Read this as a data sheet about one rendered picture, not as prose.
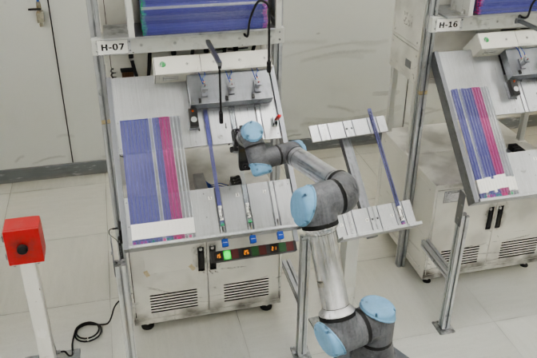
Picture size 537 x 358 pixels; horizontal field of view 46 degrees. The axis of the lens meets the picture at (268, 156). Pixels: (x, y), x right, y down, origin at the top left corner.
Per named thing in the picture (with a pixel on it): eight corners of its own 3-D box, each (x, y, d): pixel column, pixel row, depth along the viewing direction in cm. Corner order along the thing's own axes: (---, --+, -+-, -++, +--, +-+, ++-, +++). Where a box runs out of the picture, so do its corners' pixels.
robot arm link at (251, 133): (246, 145, 221) (240, 121, 221) (241, 150, 231) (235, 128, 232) (268, 140, 222) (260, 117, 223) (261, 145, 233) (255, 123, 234)
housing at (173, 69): (267, 81, 277) (272, 65, 264) (154, 89, 266) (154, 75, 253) (264, 64, 279) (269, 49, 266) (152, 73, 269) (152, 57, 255)
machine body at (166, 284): (280, 312, 311) (283, 205, 282) (136, 336, 296) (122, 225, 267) (252, 238, 367) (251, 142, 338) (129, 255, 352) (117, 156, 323)
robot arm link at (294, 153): (377, 177, 195) (296, 131, 235) (348, 186, 191) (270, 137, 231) (375, 211, 200) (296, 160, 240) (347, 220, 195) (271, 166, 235)
